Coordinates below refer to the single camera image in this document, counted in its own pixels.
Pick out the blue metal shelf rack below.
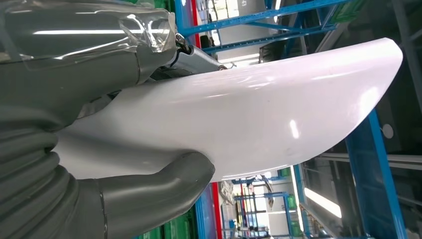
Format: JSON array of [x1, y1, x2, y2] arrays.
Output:
[[232, 176, 294, 239], [173, 0, 410, 239]]

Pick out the green plastic crate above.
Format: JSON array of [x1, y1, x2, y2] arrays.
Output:
[[136, 208, 195, 239]]

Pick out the clear plastic cover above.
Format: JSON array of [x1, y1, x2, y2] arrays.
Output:
[[0, 0, 179, 72]]

